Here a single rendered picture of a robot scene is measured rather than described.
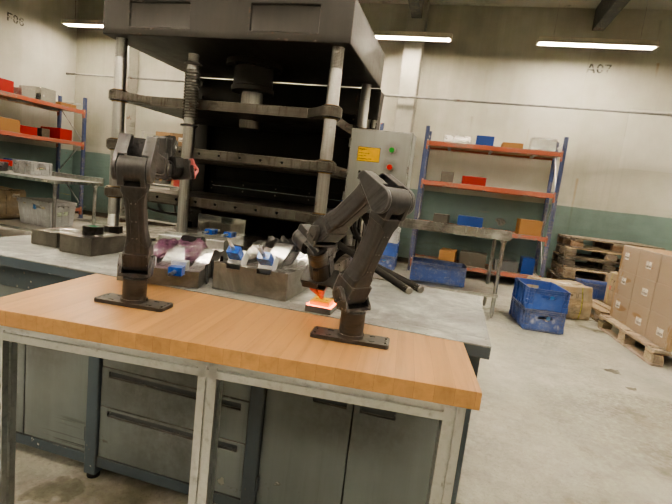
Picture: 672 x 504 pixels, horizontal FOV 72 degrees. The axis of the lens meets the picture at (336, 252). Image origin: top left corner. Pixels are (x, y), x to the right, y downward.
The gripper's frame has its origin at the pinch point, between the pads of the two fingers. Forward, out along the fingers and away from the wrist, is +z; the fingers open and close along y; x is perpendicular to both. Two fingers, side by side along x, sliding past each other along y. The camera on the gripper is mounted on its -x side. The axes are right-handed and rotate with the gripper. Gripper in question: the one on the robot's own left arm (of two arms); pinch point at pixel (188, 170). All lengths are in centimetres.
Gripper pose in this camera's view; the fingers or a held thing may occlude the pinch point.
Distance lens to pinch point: 172.3
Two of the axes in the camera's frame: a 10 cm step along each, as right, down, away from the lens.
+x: 0.6, 9.9, 1.3
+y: -9.8, 0.3, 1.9
